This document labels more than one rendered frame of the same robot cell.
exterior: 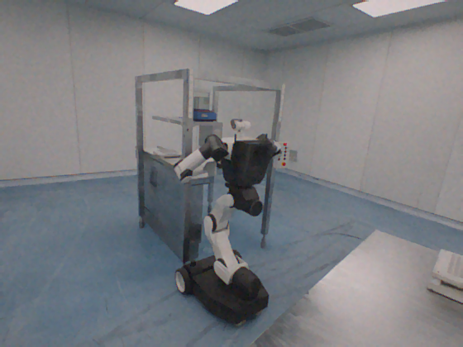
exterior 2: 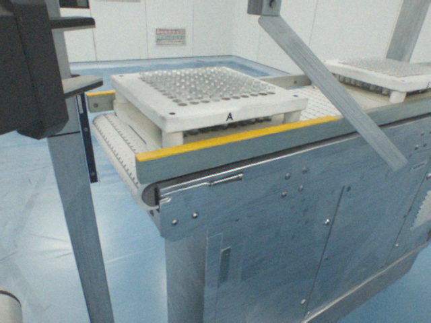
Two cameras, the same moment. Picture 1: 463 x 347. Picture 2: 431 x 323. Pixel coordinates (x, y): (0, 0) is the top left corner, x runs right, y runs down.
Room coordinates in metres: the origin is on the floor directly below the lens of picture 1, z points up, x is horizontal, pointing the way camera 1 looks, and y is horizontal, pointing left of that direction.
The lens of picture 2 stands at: (2.31, -0.15, 1.11)
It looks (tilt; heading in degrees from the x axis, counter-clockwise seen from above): 29 degrees down; 95
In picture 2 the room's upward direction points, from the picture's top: 4 degrees clockwise
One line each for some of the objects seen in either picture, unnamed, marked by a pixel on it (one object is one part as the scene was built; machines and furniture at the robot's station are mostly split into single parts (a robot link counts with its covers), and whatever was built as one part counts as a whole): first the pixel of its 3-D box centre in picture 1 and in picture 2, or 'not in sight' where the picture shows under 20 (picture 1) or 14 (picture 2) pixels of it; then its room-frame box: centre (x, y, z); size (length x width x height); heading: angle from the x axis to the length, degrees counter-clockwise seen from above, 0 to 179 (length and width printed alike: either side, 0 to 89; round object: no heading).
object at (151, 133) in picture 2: not in sight; (203, 118); (2.23, 0.36, 0.92); 0.24 x 0.24 x 0.02; 39
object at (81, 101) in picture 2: not in sight; (87, 138); (2.01, 0.36, 0.86); 0.02 x 0.01 x 0.20; 38
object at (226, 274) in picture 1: (231, 268); not in sight; (1.73, -0.04, 0.28); 0.21 x 0.20 x 0.13; 39
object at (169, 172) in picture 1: (169, 163); (366, 117); (2.63, 0.67, 0.85); 1.30 x 0.29 x 0.10; 38
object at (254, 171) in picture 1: (244, 159); not in sight; (1.70, -0.07, 1.15); 0.34 x 0.30 x 0.36; 129
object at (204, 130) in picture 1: (210, 136); not in sight; (2.25, 0.22, 1.22); 0.22 x 0.11 x 0.20; 38
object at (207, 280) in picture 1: (227, 276); not in sight; (1.76, -0.02, 0.19); 0.64 x 0.52 x 0.33; 39
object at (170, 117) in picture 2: not in sight; (203, 91); (2.23, 0.36, 0.97); 0.25 x 0.24 x 0.02; 129
